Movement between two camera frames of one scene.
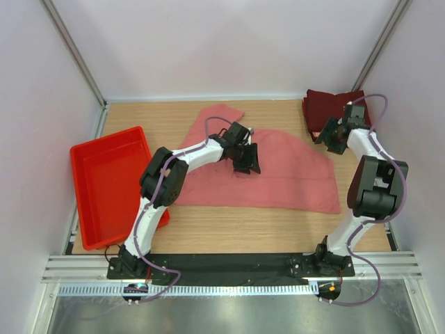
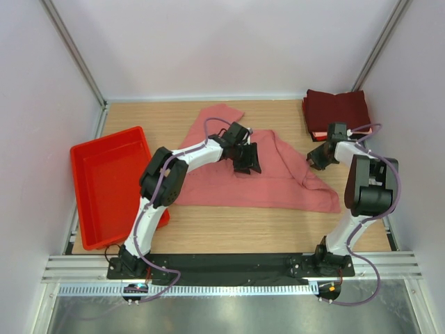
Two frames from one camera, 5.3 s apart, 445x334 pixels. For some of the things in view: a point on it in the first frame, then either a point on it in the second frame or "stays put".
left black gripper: x=243 y=167 stays put
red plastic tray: x=106 y=174 stays put
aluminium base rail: x=392 y=265 stays put
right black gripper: x=325 y=136 -> x=314 y=155
